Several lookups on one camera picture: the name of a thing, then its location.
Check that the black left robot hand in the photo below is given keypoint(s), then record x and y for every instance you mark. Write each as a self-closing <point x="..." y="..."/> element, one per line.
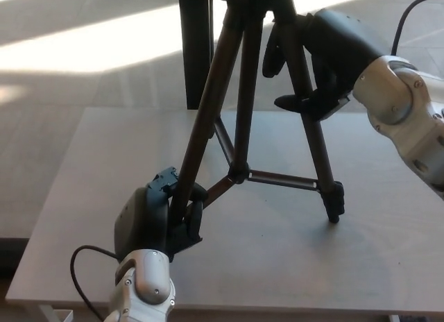
<point x="142" y="221"/>

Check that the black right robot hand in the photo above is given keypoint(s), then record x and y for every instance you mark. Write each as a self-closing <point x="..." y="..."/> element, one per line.
<point x="340" y="51"/>

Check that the brown and black camera tripod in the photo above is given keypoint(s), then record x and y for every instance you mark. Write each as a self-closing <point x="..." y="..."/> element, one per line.
<point x="247" y="93"/>

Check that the white table leg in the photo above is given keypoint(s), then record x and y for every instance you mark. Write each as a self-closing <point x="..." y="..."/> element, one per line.
<point x="48" y="315"/>
<point x="394" y="318"/>

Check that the black vertical pillar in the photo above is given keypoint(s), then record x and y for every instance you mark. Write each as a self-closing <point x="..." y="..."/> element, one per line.
<point x="194" y="41"/>

